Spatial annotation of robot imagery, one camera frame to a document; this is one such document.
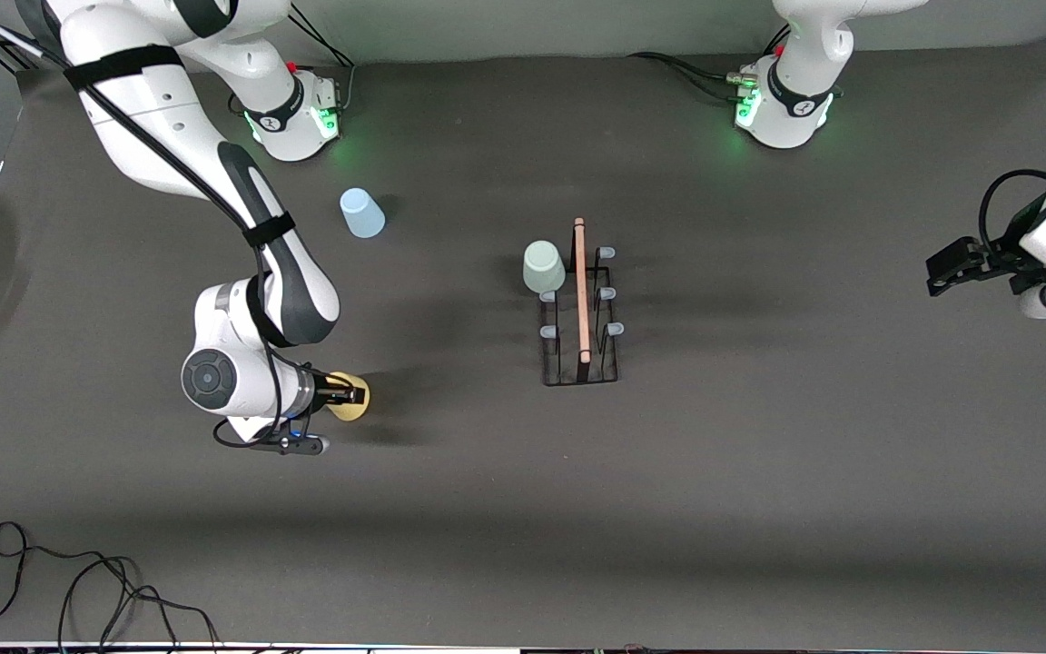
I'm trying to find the yellow plastic cup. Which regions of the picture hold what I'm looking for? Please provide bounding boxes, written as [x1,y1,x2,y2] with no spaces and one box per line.
[325,371,372,423]

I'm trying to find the pale green plastic cup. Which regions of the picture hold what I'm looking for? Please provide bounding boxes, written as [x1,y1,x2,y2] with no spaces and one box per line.
[522,240,567,293]

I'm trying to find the black wire cup holder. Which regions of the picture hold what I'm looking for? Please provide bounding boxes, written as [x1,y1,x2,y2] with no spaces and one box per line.
[538,218,626,388]

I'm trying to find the light blue plastic cup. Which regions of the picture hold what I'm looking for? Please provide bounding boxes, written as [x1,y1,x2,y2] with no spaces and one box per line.
[339,187,387,240]

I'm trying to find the dark grey table mat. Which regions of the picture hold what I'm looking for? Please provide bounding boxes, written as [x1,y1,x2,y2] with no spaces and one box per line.
[0,35,1046,648]

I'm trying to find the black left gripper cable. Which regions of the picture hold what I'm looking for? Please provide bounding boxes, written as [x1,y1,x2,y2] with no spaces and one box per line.
[980,169,1046,260]

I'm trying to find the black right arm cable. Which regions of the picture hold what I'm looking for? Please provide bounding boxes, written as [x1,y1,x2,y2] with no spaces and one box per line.
[0,20,311,452]

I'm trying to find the black right base cables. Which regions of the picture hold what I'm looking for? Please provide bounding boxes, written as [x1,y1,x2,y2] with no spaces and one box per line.
[282,5,357,117]

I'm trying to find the black base cables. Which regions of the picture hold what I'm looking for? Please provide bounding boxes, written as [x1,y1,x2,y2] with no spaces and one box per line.
[282,5,357,117]
[627,25,792,103]

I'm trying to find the black left base cables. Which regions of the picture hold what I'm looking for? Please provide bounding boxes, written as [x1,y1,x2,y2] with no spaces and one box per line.
[627,25,792,103]

